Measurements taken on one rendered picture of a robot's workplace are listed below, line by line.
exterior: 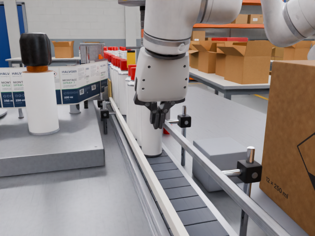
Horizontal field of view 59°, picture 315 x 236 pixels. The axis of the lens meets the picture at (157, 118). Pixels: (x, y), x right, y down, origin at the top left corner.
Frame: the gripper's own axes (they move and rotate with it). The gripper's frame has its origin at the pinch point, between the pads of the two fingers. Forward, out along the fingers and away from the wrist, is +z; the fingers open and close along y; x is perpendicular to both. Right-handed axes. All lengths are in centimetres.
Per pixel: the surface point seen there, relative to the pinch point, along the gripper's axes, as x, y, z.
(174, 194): 14.8, -0.2, 7.0
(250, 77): -148, -129, 71
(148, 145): -3.0, 0.5, 10.2
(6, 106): -48, 42, 26
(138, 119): -11.2, 1.4, 8.2
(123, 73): -45.1, 0.5, 12.1
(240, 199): 27.2, -3.7, -6.0
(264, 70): -150, -142, 65
